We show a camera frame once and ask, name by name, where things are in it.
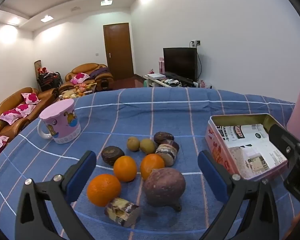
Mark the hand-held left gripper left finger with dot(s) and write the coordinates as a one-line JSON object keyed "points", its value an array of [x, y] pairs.
{"points": [[82, 177]]}

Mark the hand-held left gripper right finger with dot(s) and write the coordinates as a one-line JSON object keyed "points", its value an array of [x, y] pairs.
{"points": [[210, 172]]}

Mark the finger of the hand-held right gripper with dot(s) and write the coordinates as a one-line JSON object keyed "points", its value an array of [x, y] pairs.
{"points": [[282, 142]]}

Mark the pink tin box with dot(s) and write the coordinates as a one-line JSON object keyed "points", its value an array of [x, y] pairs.
{"points": [[220, 152]]}

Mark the orange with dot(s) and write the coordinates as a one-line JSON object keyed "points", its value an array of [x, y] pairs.
{"points": [[103, 189], [125, 168], [152, 166]]}

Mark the dark brown round fruit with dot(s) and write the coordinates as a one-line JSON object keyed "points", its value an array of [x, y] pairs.
{"points": [[112, 155], [163, 136]]}

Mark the large purple round fruit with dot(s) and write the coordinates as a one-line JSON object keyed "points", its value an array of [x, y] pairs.
{"points": [[163, 187]]}

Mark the brown-green kiwi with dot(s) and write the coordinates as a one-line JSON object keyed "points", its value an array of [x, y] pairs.
{"points": [[147, 145], [133, 143]]}

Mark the printed paper lining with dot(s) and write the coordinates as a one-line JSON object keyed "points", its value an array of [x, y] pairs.
{"points": [[250, 145]]}

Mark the pink cartoon mug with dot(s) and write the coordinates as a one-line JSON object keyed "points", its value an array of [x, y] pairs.
{"points": [[62, 122]]}

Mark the blue plaid blanket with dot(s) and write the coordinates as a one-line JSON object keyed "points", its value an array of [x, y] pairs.
{"points": [[165, 110]]}

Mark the coffee table with snacks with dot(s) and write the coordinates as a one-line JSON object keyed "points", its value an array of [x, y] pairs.
{"points": [[76, 91]]}

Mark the white television stand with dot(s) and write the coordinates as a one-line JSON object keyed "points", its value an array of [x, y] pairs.
{"points": [[165, 82]]}

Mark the chair piled with clothes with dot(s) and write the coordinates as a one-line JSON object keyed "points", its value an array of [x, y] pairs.
{"points": [[48, 78]]}

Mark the long brown leather sofa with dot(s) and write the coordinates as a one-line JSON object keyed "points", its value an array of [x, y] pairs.
{"points": [[7, 102]]}

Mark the purple clothes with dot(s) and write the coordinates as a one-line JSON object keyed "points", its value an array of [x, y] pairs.
{"points": [[100, 72]]}

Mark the brown leather armchair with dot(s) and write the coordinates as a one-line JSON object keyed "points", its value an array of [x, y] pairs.
{"points": [[85, 68]]}

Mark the white flat box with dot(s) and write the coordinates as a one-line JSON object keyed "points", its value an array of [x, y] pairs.
{"points": [[155, 75]]}

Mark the black television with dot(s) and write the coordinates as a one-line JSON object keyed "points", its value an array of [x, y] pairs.
{"points": [[180, 63]]}

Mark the pink gift bag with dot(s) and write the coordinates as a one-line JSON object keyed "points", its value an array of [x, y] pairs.
{"points": [[161, 65]]}

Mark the brown wooden door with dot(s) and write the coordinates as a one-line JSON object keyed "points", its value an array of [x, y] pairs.
{"points": [[118, 52]]}

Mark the square ceiling light panel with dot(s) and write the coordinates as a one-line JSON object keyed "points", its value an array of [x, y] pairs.
{"points": [[106, 3], [46, 18]]}

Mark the wall outlet with plugs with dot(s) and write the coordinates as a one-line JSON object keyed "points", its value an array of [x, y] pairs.
{"points": [[196, 43]]}

